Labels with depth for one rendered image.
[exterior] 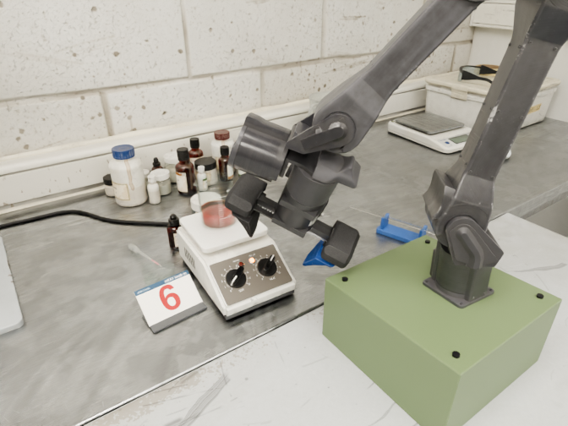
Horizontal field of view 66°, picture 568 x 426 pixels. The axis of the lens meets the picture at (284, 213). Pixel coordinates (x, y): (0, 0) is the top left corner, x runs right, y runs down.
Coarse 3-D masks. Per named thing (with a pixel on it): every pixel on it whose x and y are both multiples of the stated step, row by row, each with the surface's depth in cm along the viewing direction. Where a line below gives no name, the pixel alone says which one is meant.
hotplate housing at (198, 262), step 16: (192, 240) 73; (256, 240) 73; (272, 240) 74; (192, 256) 72; (208, 256) 69; (224, 256) 70; (192, 272) 76; (208, 272) 68; (208, 288) 69; (288, 288) 70; (224, 304) 65; (240, 304) 66; (256, 304) 68
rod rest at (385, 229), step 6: (384, 222) 88; (378, 228) 88; (384, 228) 88; (390, 228) 88; (396, 228) 88; (402, 228) 88; (426, 228) 84; (384, 234) 88; (390, 234) 87; (396, 234) 86; (402, 234) 86; (408, 234) 86; (414, 234) 86; (420, 234) 83; (402, 240) 86; (408, 240) 85
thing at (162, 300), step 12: (156, 288) 68; (168, 288) 68; (180, 288) 69; (192, 288) 70; (144, 300) 66; (156, 300) 67; (168, 300) 68; (180, 300) 68; (192, 300) 69; (156, 312) 66; (168, 312) 67
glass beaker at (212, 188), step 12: (204, 180) 74; (216, 180) 75; (228, 180) 74; (204, 192) 70; (216, 192) 69; (228, 192) 70; (204, 204) 71; (216, 204) 70; (204, 216) 72; (216, 216) 71; (228, 216) 72; (216, 228) 72
